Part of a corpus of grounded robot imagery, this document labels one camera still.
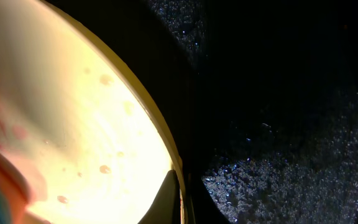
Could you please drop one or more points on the yellow plate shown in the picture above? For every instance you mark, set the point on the yellow plate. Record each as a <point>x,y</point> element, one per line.
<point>69,104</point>

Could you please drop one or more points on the green orange sponge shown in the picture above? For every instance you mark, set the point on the green orange sponge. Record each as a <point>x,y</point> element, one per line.
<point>21,185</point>

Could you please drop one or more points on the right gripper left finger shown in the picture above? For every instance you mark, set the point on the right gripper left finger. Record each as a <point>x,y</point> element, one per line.
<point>165,208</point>

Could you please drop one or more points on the round black tray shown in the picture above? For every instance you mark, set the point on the round black tray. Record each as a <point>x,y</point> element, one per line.
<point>261,97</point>

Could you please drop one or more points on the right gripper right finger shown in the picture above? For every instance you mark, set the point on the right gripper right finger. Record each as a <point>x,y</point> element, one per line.
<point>205,210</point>

